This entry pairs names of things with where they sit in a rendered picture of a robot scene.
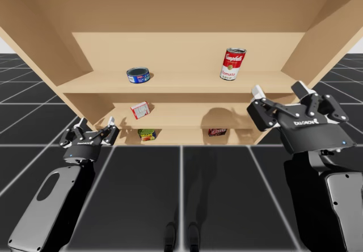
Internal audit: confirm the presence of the red and white can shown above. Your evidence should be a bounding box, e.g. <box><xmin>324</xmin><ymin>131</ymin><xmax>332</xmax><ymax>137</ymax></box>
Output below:
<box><xmin>219</xmin><ymin>47</ymin><xmax>247</xmax><ymax>81</ymax></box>

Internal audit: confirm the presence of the green and blue rectangular can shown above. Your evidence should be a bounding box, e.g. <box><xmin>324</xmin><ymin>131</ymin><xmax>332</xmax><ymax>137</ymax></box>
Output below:
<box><xmin>137</xmin><ymin>129</ymin><xmax>158</xmax><ymax>142</ymax></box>

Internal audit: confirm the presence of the blue flat can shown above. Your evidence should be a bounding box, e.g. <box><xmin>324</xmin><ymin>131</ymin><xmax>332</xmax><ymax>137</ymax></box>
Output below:
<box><xmin>126</xmin><ymin>67</ymin><xmax>151</xmax><ymax>84</ymax></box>

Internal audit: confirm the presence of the pale wooden shelf unit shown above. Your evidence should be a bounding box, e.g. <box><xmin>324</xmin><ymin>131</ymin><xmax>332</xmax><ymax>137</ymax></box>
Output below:
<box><xmin>0</xmin><ymin>0</ymin><xmax>363</xmax><ymax>146</ymax></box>

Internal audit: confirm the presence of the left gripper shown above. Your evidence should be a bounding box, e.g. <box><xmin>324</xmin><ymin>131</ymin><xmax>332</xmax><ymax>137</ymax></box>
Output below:
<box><xmin>58</xmin><ymin>116</ymin><xmax>120</xmax><ymax>165</ymax></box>

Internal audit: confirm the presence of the red and white carton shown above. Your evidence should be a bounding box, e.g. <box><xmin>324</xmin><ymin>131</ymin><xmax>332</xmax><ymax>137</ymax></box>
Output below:
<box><xmin>130</xmin><ymin>100</ymin><xmax>150</xmax><ymax>120</ymax></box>

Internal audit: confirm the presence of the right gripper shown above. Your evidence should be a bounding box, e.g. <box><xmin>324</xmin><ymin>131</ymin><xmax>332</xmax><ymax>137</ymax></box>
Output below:
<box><xmin>246</xmin><ymin>81</ymin><xmax>357</xmax><ymax>154</ymax></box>

